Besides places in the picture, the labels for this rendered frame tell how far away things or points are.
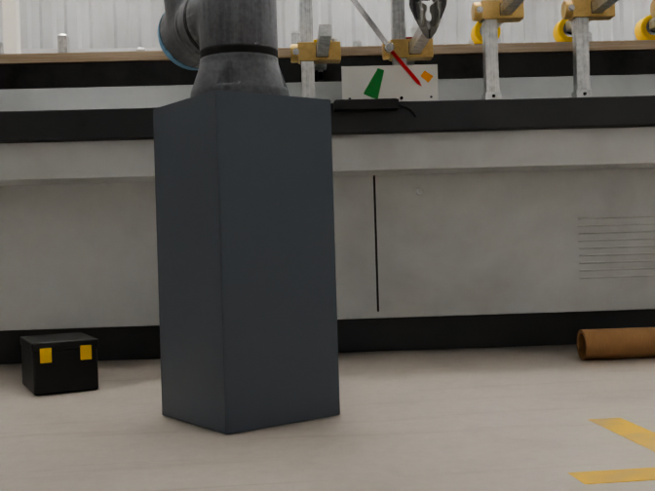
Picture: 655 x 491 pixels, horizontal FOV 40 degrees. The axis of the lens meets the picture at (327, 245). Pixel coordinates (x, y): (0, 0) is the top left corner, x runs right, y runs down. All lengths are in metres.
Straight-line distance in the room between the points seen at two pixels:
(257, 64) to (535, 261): 1.31
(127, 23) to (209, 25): 8.16
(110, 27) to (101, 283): 7.35
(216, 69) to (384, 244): 1.11
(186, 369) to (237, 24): 0.65
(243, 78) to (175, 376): 0.57
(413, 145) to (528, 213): 0.46
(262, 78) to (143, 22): 8.20
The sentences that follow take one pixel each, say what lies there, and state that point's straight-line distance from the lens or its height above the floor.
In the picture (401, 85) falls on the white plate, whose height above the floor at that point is 0.75.
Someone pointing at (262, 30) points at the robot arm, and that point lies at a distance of 1.74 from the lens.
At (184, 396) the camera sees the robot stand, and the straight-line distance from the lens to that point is 1.74.
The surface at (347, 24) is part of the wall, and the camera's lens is 9.97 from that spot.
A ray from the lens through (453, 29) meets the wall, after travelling 10.15.
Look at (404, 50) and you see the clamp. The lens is 2.50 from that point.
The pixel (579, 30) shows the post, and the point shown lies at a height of 0.88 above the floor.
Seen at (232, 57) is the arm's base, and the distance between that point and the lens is 1.71.
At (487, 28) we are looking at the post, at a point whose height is 0.90.
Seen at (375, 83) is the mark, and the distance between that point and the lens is 2.48.
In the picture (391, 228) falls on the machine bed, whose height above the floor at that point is 0.36.
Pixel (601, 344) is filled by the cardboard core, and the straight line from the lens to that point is 2.46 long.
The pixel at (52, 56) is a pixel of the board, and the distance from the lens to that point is 2.79.
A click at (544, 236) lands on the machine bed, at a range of 2.76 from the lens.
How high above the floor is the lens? 0.33
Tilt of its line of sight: level
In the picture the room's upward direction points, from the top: 2 degrees counter-clockwise
